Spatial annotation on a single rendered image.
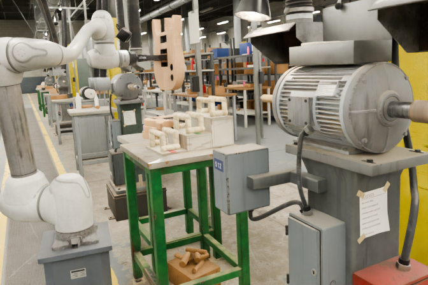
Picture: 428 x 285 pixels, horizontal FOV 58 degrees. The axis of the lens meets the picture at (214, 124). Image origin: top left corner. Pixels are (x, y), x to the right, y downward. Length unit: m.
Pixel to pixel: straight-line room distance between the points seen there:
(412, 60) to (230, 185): 1.29
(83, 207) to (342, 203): 1.01
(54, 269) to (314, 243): 1.02
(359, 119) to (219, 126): 1.25
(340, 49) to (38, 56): 1.04
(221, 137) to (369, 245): 1.22
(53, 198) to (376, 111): 1.23
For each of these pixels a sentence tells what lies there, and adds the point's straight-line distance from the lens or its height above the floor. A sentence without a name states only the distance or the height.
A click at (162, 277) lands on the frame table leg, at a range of 2.18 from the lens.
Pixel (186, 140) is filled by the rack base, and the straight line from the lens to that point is 2.12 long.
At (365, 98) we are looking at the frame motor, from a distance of 1.09.
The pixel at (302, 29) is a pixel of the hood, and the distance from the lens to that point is 1.42.
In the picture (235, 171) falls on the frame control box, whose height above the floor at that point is 1.06.
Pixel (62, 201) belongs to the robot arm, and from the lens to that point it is 1.66.
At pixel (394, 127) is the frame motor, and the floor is 1.20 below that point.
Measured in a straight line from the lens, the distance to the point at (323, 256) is 1.17.
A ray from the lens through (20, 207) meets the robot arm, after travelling 1.77.
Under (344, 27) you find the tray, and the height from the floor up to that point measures 1.49.
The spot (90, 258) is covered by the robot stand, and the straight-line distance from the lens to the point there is 1.69.
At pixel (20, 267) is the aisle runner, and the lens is 3.32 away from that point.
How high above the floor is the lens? 1.38
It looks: 8 degrees down
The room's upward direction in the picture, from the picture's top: 3 degrees counter-clockwise
